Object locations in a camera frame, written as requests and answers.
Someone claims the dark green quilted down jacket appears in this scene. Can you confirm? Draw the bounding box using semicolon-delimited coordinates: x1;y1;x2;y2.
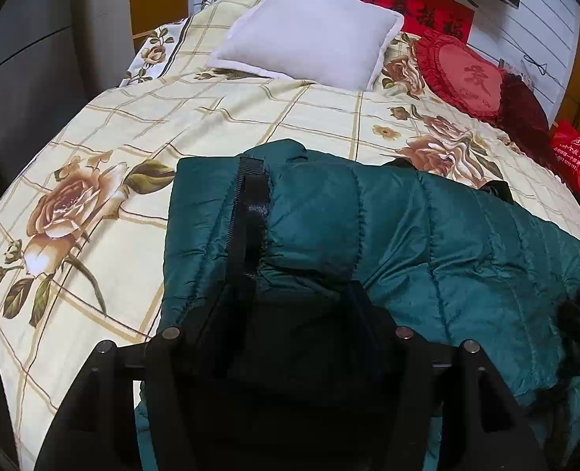
159;141;580;470

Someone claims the red shopping bag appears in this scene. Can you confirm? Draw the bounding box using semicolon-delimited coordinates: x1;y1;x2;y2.
551;120;580;195

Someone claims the floral cream bed sheet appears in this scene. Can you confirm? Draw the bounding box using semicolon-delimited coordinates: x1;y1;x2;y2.
0;0;580;470

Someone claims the dark red velvet cushion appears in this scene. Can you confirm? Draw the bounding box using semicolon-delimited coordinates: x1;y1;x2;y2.
498;72;552;167

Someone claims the red heart-shaped cushion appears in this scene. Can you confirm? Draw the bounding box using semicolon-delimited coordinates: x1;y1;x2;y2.
414;31;505;124

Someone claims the red banner with characters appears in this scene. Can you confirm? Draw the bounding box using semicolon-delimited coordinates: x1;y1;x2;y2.
360;0;474;44

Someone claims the grey wardrobe cabinet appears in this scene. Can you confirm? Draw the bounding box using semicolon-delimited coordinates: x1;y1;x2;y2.
0;0;133;179

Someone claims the white square pillow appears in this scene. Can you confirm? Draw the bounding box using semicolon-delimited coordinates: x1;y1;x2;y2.
207;0;405;91

